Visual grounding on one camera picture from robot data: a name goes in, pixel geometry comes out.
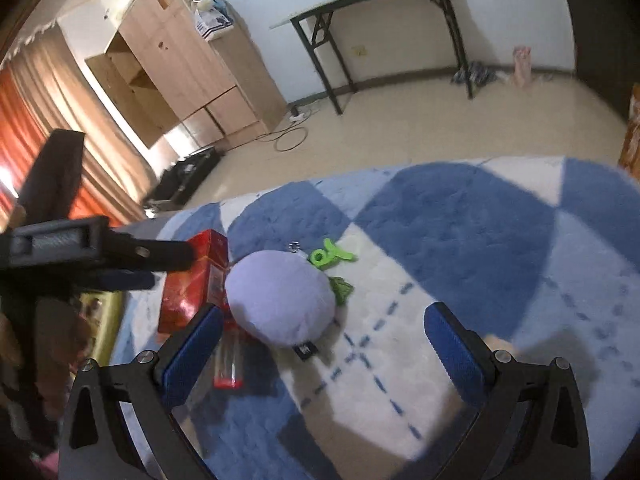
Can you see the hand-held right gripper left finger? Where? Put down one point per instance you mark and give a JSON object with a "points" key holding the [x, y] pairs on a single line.
{"points": [[192, 355]]}

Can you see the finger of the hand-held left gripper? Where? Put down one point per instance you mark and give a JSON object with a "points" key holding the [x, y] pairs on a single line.
{"points": [[120, 280], [160, 255]]}

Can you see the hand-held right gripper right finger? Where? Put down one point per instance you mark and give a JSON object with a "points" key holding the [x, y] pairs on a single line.
{"points": [[455, 352]]}

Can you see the clear tube red cap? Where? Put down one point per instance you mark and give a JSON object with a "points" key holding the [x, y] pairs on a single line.
{"points": [[227, 360]]}

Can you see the red white cigarette box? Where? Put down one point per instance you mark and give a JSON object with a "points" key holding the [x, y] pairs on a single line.
{"points": [[190, 280]]}

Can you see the pale yellow plastic basin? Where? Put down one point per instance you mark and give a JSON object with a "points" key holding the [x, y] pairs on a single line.
{"points": [[107, 320]]}

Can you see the purple plush toy green leaf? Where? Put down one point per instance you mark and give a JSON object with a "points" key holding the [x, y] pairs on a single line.
{"points": [[280, 300]]}

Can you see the green plastic clip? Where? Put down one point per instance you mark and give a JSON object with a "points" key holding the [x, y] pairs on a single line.
{"points": [[320, 258]]}

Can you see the black case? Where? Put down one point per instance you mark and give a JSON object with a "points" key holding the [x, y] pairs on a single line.
{"points": [[185, 175]]}

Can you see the small black tag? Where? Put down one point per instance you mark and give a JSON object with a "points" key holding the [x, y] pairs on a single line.
{"points": [[305, 350]]}

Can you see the blue white plush blanket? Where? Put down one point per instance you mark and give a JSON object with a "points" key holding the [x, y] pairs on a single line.
{"points": [[450, 240]]}

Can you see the orange beige curtain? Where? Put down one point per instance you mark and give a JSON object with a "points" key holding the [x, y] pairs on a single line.
{"points": [[25, 110]]}

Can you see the wooden wardrobe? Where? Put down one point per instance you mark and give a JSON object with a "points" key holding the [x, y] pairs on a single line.
{"points": [[190, 60]]}

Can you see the white power strip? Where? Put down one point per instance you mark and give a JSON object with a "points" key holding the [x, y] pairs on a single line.
{"points": [[299, 114]]}

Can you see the white printed plastic bag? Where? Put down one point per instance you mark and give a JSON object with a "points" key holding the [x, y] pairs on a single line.
{"points": [[212, 22]]}

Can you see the pair of dark slippers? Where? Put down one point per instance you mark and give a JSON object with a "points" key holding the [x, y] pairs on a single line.
{"points": [[472, 74]]}

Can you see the orange cardboard box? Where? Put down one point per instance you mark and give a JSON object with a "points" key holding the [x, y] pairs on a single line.
{"points": [[631, 135]]}

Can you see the pink bag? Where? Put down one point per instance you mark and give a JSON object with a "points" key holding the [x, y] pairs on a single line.
{"points": [[521, 67]]}

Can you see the dark wooden door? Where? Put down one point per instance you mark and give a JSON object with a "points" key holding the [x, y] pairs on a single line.
{"points": [[605, 35]]}

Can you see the yellow wall socket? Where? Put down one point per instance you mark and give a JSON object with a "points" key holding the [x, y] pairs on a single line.
{"points": [[360, 51]]}

